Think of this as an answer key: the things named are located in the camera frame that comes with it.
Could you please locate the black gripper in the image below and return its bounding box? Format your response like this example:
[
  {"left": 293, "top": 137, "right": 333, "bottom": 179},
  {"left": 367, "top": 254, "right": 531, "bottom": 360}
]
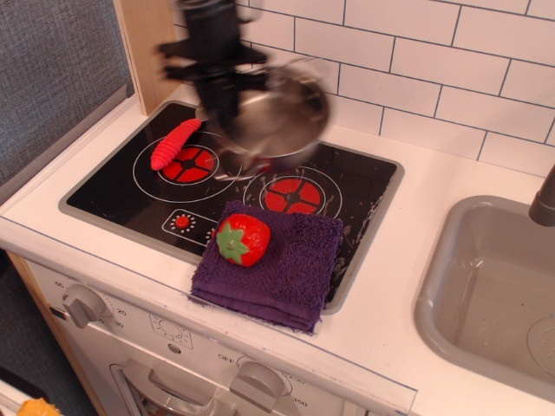
[{"left": 157, "top": 8, "right": 268, "bottom": 138}]

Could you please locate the stainless steel pot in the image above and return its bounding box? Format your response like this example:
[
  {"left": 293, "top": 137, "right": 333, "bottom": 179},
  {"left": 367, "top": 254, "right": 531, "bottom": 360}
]
[{"left": 216, "top": 57, "right": 331, "bottom": 181}]

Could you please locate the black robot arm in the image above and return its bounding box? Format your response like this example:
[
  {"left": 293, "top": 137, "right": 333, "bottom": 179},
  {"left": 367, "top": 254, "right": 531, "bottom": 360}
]
[{"left": 158, "top": 1, "right": 267, "bottom": 138}]

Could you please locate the black toy stovetop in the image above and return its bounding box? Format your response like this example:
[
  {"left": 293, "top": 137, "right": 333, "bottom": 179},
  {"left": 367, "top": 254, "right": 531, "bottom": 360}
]
[{"left": 59, "top": 101, "right": 404, "bottom": 314}]

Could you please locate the red plastic strawberry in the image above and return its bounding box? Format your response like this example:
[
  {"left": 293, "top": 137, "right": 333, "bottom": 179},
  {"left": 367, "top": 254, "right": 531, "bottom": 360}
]
[{"left": 215, "top": 213, "right": 271, "bottom": 267}]

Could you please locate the folded purple towel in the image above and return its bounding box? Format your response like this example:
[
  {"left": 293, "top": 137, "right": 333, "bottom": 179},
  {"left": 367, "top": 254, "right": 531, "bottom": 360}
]
[{"left": 192, "top": 201, "right": 343, "bottom": 333}]

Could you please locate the grey timer knob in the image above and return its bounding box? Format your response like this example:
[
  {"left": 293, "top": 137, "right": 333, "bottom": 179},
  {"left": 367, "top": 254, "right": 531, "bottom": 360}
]
[{"left": 62, "top": 284, "right": 107, "bottom": 328}]

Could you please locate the grey oven knob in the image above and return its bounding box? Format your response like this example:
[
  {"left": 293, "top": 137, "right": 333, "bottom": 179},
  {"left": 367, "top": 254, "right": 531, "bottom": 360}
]
[{"left": 230, "top": 361, "right": 285, "bottom": 413}]

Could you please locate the grey plastic sink basin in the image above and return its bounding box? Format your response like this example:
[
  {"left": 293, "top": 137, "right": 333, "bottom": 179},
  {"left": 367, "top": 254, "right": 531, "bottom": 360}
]
[{"left": 415, "top": 195, "right": 554, "bottom": 401}]

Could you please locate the grey faucet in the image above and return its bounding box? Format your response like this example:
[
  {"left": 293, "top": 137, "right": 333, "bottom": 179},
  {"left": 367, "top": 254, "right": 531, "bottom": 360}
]
[{"left": 528, "top": 166, "right": 555, "bottom": 227}]

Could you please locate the orange object at corner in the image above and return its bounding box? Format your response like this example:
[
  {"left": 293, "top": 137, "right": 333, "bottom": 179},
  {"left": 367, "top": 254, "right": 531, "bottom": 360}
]
[{"left": 16, "top": 398, "right": 62, "bottom": 416}]

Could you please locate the red handled metal spoon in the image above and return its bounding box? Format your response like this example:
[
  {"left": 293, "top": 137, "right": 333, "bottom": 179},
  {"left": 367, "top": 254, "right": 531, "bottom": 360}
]
[{"left": 150, "top": 117, "right": 202, "bottom": 172}]

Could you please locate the wooden side post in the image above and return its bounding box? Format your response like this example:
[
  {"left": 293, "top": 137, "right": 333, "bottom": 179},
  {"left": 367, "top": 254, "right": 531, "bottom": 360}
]
[{"left": 113, "top": 0, "right": 180, "bottom": 116}]

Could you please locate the grey oven door handle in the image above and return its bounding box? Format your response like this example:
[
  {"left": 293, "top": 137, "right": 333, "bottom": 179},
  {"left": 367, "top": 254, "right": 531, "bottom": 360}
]
[{"left": 121, "top": 360, "right": 218, "bottom": 415}]

